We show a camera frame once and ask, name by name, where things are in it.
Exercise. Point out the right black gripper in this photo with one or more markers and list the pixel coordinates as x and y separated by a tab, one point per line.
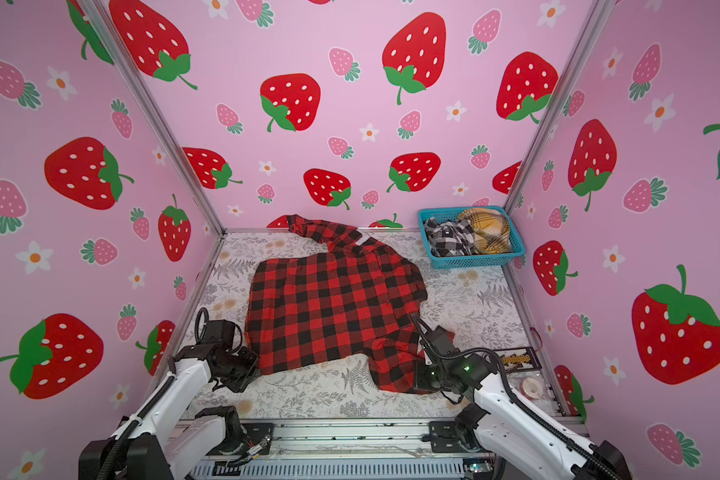
419	382

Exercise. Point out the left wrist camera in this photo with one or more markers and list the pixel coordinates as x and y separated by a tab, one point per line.
226	333

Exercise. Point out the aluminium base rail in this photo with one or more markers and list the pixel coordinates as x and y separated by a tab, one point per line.
355	439

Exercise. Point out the black device with orange label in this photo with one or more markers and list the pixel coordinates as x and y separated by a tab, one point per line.
522	359

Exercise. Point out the red black plaid shirt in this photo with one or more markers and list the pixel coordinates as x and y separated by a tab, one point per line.
357	297

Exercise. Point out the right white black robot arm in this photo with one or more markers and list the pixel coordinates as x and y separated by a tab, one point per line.
499	420

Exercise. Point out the white black plaid shirt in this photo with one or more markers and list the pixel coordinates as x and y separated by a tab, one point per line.
450	238

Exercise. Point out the clear tape roll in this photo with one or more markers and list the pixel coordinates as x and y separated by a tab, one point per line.
532	388

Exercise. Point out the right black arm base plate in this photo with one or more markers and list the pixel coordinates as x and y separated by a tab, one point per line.
449	437

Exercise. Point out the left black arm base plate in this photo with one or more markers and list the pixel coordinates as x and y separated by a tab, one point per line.
257	434

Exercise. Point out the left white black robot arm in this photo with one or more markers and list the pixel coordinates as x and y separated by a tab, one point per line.
142	447

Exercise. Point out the yellow plaid shirt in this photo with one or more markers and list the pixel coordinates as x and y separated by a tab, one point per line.
491	229

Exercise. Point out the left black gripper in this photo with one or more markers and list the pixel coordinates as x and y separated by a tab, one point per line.
241	383

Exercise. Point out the teal plastic basket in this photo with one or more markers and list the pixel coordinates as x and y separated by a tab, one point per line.
478	260

